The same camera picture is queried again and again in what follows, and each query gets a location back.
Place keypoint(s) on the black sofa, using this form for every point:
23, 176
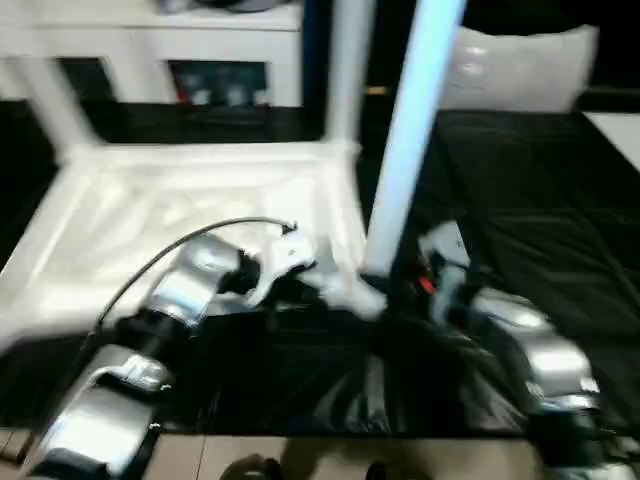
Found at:
390, 45

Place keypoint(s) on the dark clutter pile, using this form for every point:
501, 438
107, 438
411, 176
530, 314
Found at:
175, 6

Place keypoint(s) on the grey cushion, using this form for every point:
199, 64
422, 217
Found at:
525, 70

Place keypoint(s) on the small red bottle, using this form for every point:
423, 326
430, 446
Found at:
178, 91

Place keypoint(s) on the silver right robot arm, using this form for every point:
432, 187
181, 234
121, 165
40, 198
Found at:
550, 345

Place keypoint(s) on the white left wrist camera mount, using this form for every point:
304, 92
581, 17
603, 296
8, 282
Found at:
290, 250

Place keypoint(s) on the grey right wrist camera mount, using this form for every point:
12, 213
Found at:
445, 240

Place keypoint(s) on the grey helmet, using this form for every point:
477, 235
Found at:
240, 4

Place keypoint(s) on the white plastic table top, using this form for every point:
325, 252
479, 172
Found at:
175, 165

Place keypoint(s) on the white flat board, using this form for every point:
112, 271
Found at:
615, 140

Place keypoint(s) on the small yellow label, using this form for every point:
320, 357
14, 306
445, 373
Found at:
376, 91

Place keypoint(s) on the white cabinet with glass doors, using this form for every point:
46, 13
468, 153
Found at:
150, 35

